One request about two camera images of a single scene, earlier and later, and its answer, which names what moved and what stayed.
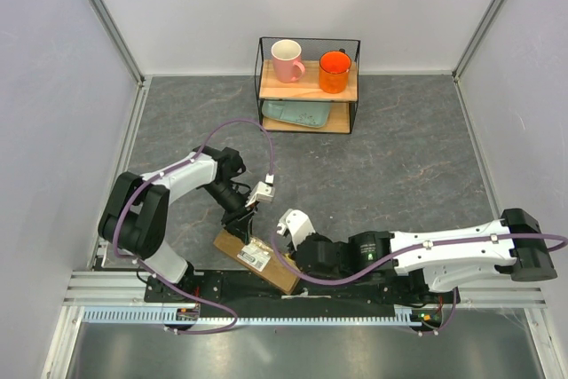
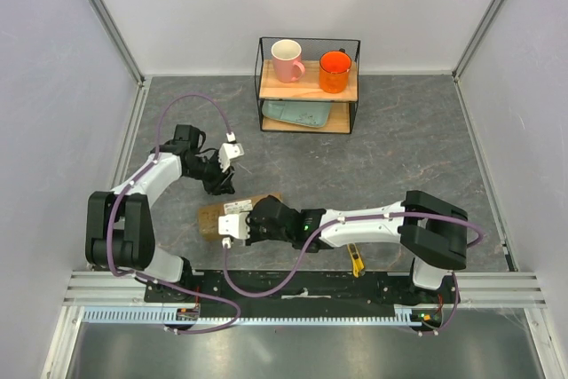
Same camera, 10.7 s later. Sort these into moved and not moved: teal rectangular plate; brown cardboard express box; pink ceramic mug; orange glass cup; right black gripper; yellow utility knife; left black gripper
Moved: left black gripper; right black gripper; yellow utility knife; brown cardboard express box
Not moved: teal rectangular plate; orange glass cup; pink ceramic mug
